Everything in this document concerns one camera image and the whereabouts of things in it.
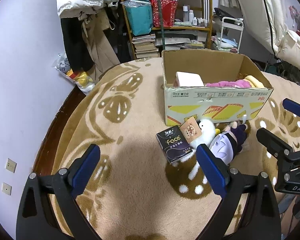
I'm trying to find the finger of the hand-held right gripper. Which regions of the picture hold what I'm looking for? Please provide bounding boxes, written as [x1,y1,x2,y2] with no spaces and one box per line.
[282,98,300,118]
[256,127,295,161]

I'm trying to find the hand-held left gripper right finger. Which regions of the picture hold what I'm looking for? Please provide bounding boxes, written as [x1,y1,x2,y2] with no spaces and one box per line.
[196,144,282,240]

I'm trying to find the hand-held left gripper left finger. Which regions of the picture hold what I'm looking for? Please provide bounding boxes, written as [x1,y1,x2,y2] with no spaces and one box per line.
[16,144,102,240]

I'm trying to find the purple haired doll plush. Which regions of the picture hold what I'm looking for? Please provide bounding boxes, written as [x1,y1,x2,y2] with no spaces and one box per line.
[210,115,248,165]

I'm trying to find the white fluffy plush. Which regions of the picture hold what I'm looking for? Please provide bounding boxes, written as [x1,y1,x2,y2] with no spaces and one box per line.
[190,119,221,150]

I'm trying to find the yellow dog plush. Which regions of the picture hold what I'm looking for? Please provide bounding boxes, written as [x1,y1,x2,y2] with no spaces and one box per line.
[237,73,265,88]

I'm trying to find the cardboard box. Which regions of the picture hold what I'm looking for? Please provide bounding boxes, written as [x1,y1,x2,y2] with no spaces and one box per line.
[161,49,274,127]

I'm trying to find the magenta bear plush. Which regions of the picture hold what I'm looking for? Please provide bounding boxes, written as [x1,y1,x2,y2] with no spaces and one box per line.
[205,79,251,88]

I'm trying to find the white tissue pack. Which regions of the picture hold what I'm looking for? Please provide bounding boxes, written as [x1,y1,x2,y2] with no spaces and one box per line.
[174,71,205,87]

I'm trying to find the person's grey clothing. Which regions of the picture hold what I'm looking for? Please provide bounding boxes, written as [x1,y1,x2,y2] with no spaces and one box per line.
[275,194,299,222]

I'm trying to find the brown bear tissue pack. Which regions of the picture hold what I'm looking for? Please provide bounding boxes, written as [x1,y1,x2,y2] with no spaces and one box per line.
[179,120,203,145]

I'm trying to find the black tissue pack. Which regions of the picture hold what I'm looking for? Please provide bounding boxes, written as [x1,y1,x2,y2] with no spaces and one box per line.
[157,125,192,165]

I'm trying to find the plastic bag of snacks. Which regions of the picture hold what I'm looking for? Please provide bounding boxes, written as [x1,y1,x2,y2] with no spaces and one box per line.
[52,53,96,95]

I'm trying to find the cream recliner chair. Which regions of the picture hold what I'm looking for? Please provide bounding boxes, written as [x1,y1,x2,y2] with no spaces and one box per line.
[236,0,300,74]

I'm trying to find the white trolley cart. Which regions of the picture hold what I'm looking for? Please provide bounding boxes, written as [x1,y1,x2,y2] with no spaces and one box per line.
[212,17,244,54]

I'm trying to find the black bag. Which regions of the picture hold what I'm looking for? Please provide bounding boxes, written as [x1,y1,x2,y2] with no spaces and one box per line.
[214,7,240,19]

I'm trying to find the beige hanging coat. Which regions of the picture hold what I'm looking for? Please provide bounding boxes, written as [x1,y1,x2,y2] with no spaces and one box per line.
[81,10,121,83]

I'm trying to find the black hanging coat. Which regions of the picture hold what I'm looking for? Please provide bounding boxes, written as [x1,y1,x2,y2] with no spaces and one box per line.
[60,16,94,72]

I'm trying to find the pile of books and papers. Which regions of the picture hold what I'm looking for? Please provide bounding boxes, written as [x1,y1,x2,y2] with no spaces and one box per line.
[162,31,206,51]

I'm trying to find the wooden shelf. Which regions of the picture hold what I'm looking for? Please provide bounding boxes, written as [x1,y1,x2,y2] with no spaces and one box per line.
[114,0,213,60]

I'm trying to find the stack of old books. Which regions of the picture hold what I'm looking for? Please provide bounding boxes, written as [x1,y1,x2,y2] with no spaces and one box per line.
[132,33,158,59]

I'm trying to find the dark hanging clothes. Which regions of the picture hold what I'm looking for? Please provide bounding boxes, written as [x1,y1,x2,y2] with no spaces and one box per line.
[107,5,132,63]

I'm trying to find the red gift bag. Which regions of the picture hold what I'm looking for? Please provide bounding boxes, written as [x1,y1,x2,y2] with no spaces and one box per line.
[150,0,178,28]

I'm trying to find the green pole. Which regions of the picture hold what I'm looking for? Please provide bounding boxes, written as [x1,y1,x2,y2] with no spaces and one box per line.
[155,0,167,53]

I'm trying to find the teal bag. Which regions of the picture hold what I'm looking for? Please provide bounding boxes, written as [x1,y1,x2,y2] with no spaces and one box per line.
[121,0,153,36]

